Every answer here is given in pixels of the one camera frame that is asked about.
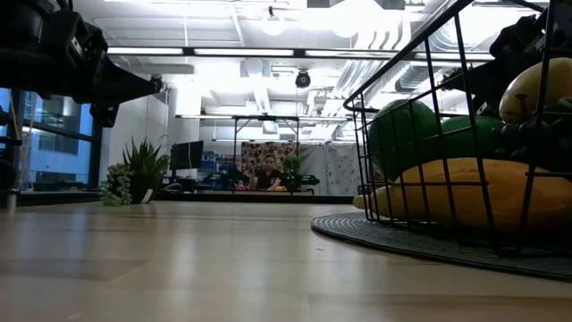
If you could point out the small dark plastic pineapple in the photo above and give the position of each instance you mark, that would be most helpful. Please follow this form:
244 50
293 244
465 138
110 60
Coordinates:
145 174

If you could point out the green plastic grape bunch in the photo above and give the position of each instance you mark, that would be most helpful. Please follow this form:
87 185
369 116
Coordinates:
117 185

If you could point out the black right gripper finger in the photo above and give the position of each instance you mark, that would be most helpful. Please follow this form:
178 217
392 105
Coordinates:
478 82

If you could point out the round grey woven placemat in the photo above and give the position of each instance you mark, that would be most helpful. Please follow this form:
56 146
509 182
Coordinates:
380 232

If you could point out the black beam with light strips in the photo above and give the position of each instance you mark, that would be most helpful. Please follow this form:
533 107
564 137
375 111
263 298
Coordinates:
241 52

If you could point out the yellow plastic mango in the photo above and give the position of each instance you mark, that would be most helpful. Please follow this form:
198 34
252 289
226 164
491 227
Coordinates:
527 89

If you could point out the large glass window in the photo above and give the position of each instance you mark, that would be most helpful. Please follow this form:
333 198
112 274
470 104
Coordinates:
58 143

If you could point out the green background plant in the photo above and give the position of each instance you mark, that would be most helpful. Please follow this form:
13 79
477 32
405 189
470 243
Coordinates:
291 167

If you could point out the person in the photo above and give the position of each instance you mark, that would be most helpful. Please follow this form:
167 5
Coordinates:
268 176

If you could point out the black plastic grape bunch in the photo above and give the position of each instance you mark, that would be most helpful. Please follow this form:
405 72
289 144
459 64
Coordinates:
536 143

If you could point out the white printed cloth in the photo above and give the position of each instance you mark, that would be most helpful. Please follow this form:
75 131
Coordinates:
335 170

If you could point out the black round ceiling camera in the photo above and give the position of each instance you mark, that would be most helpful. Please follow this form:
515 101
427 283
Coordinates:
156 80
302 79

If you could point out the yellow plastic banana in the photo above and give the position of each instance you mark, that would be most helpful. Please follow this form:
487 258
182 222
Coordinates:
469 197

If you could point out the brown floral cloth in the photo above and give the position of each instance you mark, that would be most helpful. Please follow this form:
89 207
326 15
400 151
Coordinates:
263 152

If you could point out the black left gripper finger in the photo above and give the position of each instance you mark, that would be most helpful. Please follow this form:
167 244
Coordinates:
105 115
125 85

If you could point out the black computer monitor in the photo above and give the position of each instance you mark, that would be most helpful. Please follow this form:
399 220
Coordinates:
187 155

